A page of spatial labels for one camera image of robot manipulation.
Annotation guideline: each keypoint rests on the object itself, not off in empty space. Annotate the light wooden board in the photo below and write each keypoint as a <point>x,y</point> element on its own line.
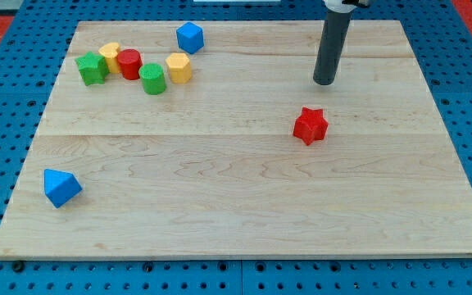
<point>210,169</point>

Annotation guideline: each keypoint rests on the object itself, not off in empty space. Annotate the green cylinder block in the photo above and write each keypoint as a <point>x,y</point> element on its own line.
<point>153,79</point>

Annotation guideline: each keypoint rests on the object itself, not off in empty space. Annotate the yellow hexagon block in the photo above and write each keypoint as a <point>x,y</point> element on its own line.
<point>179,68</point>

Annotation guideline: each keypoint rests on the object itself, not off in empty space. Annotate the red star block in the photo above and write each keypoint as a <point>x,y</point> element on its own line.
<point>311,125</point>

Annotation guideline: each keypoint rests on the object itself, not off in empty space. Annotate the blue cube block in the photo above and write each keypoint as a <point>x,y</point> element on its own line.
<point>190,37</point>

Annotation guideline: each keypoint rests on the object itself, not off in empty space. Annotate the yellow heart block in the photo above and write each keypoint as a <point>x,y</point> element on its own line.
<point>110,52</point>

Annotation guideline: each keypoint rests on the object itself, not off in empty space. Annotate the blue triangular prism block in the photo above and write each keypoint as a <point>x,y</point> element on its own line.
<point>60,186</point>

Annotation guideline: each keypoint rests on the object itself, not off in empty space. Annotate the green star block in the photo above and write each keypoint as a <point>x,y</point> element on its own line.
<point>92,68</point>

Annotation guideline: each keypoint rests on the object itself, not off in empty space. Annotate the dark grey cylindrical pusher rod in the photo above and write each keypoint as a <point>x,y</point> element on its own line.
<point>330,50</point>

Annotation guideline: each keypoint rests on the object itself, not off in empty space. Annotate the red cylinder block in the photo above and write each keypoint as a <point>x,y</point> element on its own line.
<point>130,62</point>

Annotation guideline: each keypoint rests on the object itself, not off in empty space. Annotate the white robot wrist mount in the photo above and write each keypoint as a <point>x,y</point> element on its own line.
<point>345,6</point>

